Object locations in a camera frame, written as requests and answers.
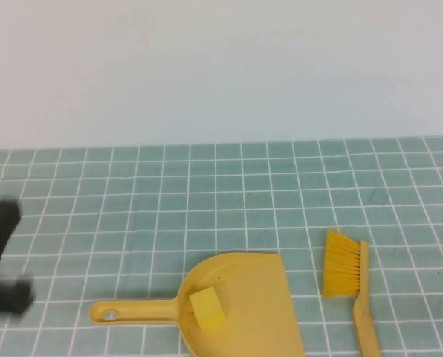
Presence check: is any small yellow foam cube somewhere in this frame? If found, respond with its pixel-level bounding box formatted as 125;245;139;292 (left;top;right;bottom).
189;286;229;331

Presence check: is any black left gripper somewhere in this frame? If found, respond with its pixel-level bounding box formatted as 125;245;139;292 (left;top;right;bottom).
0;260;36;316

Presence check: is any green checked tablecloth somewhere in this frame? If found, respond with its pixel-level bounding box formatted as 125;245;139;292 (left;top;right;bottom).
0;136;443;357

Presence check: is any yellow plastic dustpan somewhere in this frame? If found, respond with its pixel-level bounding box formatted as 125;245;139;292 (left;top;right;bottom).
88;252;306;357

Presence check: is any yellow hand brush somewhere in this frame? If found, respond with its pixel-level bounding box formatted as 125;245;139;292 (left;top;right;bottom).
321;228;382;357

